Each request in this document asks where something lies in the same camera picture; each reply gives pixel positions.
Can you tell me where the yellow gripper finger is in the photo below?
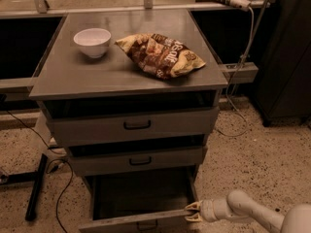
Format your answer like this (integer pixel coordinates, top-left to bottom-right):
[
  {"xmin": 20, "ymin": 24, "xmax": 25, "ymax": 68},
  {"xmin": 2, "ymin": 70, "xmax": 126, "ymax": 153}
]
[
  {"xmin": 185, "ymin": 213, "xmax": 202, "ymax": 222},
  {"xmin": 185, "ymin": 201, "xmax": 201, "ymax": 211}
]

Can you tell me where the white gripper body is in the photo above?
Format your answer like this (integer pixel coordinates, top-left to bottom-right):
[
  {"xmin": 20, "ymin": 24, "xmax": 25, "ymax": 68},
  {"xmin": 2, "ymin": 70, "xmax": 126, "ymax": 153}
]
[{"xmin": 200, "ymin": 198, "xmax": 231, "ymax": 222}]

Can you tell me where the grey bottom drawer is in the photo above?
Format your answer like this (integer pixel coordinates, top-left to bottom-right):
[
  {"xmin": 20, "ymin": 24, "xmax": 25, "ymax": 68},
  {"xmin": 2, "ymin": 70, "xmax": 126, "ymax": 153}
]
[{"xmin": 79, "ymin": 167, "xmax": 197, "ymax": 233}]

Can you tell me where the grey drawer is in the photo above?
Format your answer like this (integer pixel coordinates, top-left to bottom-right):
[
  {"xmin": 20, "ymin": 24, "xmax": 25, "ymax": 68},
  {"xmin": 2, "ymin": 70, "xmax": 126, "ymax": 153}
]
[
  {"xmin": 79, "ymin": 167, "xmax": 197, "ymax": 233},
  {"xmin": 69, "ymin": 147, "xmax": 206, "ymax": 177},
  {"xmin": 47, "ymin": 107, "xmax": 219, "ymax": 147}
]

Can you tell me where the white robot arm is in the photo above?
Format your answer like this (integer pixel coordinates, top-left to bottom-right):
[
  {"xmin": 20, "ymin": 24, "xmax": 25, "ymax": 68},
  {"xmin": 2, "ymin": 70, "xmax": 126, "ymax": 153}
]
[{"xmin": 185, "ymin": 189, "xmax": 311, "ymax": 233}]

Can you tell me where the grey middle drawer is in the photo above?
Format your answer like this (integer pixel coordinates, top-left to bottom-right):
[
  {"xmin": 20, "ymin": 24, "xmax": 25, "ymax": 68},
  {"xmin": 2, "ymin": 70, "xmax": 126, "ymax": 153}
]
[{"xmin": 69, "ymin": 147, "xmax": 206, "ymax": 177}]

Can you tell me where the grey drawer cabinet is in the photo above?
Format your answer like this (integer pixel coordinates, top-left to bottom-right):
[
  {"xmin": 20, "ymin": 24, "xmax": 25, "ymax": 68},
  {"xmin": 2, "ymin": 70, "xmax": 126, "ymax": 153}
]
[{"xmin": 28, "ymin": 8, "xmax": 229, "ymax": 233}]

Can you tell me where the grey top drawer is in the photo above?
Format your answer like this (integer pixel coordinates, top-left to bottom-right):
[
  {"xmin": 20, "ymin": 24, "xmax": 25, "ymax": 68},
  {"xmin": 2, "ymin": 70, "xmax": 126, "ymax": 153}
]
[{"xmin": 47, "ymin": 107, "xmax": 219, "ymax": 147}]

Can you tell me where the brown yellow chip bag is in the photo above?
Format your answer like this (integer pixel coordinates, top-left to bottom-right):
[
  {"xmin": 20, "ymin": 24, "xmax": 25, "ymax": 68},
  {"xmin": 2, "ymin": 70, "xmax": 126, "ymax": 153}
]
[{"xmin": 116, "ymin": 33, "xmax": 205, "ymax": 80}]

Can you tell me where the black metal floor bar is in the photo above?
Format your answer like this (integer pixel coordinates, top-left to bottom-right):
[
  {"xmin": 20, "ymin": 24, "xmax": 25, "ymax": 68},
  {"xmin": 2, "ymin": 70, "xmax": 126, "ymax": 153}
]
[{"xmin": 25, "ymin": 154, "xmax": 48, "ymax": 221}]

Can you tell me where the white bowl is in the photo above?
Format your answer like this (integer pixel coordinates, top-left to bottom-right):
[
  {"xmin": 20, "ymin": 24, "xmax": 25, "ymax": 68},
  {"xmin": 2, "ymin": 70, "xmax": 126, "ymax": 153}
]
[{"xmin": 73, "ymin": 28, "xmax": 112, "ymax": 58}]

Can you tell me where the black floor cable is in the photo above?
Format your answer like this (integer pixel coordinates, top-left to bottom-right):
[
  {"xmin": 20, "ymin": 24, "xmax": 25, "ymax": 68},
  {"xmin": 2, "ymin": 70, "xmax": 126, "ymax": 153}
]
[{"xmin": 0, "ymin": 107, "xmax": 75, "ymax": 233}]

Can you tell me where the grey metal rail frame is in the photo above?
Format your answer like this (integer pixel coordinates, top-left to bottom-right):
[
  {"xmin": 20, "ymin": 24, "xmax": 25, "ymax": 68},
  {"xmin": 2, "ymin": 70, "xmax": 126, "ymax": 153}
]
[{"xmin": 0, "ymin": 0, "xmax": 276, "ymax": 95}]

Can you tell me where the white power cable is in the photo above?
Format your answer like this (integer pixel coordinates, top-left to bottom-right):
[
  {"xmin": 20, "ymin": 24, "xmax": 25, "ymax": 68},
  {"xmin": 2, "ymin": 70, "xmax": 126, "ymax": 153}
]
[{"xmin": 215, "ymin": 6, "xmax": 257, "ymax": 138}]

